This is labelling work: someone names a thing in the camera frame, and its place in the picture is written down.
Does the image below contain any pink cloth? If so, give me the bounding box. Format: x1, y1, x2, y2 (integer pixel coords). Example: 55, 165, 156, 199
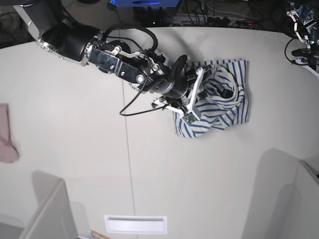
0, 104, 19, 163

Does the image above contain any white rectangular tray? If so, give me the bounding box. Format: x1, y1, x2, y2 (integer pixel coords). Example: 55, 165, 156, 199
104, 215, 167, 235

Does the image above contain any grey bin left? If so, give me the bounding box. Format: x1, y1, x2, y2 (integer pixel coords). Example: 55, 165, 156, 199
0, 171, 79, 239

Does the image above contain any grey bin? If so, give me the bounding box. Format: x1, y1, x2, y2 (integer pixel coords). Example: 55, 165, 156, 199
0, 171, 79, 239
241, 148, 319, 239

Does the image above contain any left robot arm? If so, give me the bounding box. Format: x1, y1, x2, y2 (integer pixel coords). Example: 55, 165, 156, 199
286, 0, 319, 70

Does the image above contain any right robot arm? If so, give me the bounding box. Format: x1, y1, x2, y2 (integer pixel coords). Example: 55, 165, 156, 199
9, 0, 234, 103

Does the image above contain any grey bin right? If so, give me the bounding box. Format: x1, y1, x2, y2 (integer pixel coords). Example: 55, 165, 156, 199
241, 148, 319, 239

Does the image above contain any wooden pencil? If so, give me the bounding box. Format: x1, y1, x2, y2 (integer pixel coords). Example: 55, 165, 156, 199
89, 230, 109, 239

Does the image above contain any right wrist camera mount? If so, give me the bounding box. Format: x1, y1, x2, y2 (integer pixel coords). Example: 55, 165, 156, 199
152, 65, 212, 125

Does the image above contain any blue box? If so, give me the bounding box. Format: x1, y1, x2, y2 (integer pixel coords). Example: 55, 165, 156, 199
110, 0, 179, 7

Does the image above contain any blue white striped T-shirt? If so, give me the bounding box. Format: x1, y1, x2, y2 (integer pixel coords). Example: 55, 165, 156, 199
173, 59, 250, 138

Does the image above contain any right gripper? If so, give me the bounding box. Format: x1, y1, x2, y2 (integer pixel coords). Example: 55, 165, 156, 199
150, 68, 233, 103

